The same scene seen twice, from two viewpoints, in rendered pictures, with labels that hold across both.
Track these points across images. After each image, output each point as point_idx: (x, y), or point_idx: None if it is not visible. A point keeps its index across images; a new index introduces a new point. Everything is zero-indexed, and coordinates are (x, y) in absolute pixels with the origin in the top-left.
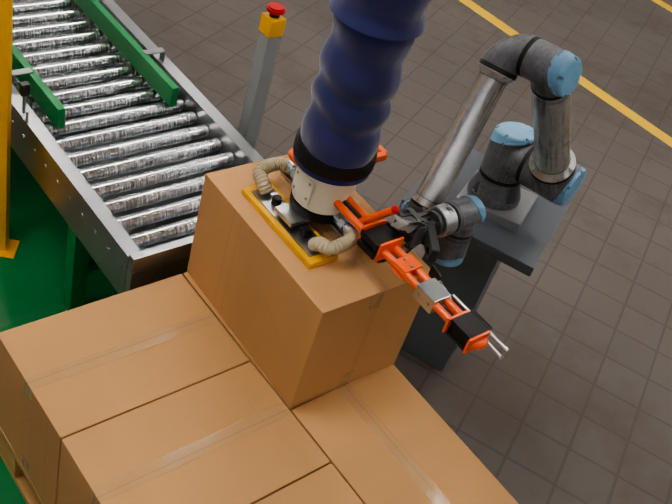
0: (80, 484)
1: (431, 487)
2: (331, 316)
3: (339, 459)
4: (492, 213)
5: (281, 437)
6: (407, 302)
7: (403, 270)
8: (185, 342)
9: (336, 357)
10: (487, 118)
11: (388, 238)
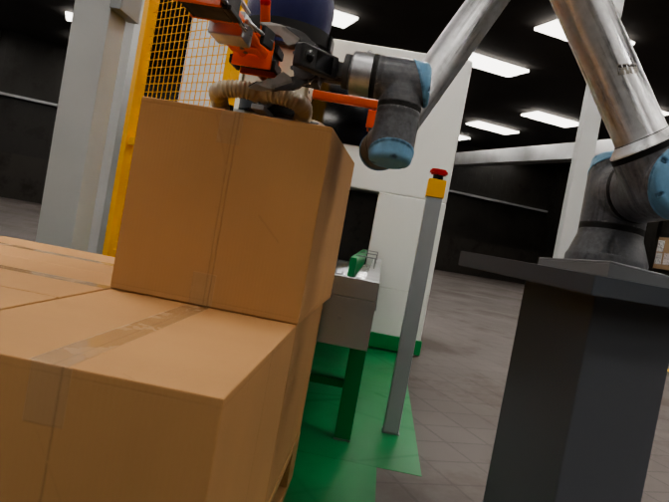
0: None
1: (124, 337)
2: (155, 111)
3: (72, 300)
4: (577, 259)
5: (55, 283)
6: (292, 168)
7: None
8: (112, 267)
9: (176, 216)
10: (478, 15)
11: None
